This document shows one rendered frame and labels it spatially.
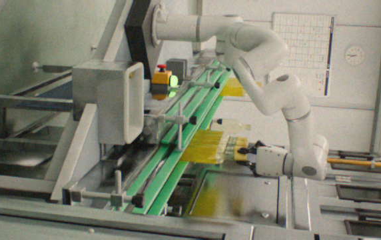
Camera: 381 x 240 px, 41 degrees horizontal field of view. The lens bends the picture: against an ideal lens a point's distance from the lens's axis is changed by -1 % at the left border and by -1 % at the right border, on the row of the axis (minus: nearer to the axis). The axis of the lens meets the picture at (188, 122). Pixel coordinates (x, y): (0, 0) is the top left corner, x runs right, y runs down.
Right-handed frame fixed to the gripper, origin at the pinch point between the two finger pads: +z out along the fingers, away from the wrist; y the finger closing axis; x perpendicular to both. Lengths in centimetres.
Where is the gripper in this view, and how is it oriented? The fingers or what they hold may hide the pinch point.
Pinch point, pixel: (243, 156)
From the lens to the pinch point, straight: 178.6
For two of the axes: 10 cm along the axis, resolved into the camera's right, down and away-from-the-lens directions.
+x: -4.3, 2.2, -8.8
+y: 0.3, -9.7, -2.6
